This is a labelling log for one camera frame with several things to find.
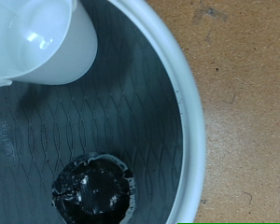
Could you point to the black reusable coffee pod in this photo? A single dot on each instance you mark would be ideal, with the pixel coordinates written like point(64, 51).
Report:
point(90, 193)

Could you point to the white two-tier turntable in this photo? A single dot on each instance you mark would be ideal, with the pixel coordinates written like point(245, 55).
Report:
point(115, 109)

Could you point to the white plastic mug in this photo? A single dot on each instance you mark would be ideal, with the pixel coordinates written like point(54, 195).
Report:
point(37, 37)

